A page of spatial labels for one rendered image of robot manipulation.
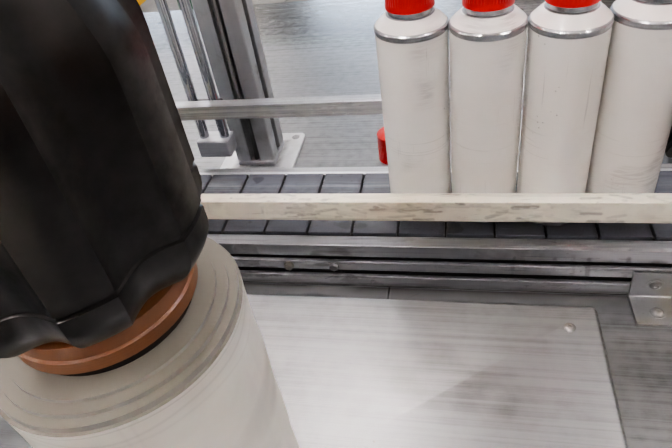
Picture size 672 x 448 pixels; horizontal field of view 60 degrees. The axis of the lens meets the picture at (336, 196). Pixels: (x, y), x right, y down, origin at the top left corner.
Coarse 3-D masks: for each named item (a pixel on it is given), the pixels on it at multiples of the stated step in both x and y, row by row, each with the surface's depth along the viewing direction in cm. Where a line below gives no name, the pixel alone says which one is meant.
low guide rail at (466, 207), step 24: (216, 216) 49; (240, 216) 49; (264, 216) 48; (288, 216) 48; (312, 216) 47; (336, 216) 47; (360, 216) 46; (384, 216) 46; (408, 216) 46; (432, 216) 45; (456, 216) 45; (480, 216) 44; (504, 216) 44; (528, 216) 43; (552, 216) 43; (576, 216) 43; (600, 216) 42; (624, 216) 42; (648, 216) 42
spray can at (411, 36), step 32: (416, 0) 38; (384, 32) 39; (416, 32) 38; (384, 64) 41; (416, 64) 39; (448, 64) 41; (384, 96) 43; (416, 96) 41; (448, 96) 43; (384, 128) 45; (416, 128) 43; (448, 128) 44; (416, 160) 44; (448, 160) 46; (416, 192) 46; (448, 192) 48
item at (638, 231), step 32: (224, 192) 55; (256, 192) 54; (288, 192) 54; (320, 192) 53; (352, 192) 52; (384, 192) 52; (224, 224) 51; (256, 224) 51; (288, 224) 50; (320, 224) 49; (352, 224) 49; (384, 224) 48; (416, 224) 48; (448, 224) 47; (480, 224) 47; (512, 224) 46; (576, 224) 45; (608, 224) 45; (640, 224) 44
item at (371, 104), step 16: (320, 96) 50; (336, 96) 50; (352, 96) 49; (368, 96) 49; (192, 112) 52; (208, 112) 52; (224, 112) 51; (240, 112) 51; (256, 112) 51; (272, 112) 51; (288, 112) 50; (304, 112) 50; (320, 112) 50; (336, 112) 50; (352, 112) 49; (368, 112) 49
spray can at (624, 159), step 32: (640, 0) 36; (640, 32) 36; (608, 64) 39; (640, 64) 37; (608, 96) 40; (640, 96) 38; (608, 128) 41; (640, 128) 39; (608, 160) 42; (640, 160) 41; (608, 192) 44; (640, 192) 43
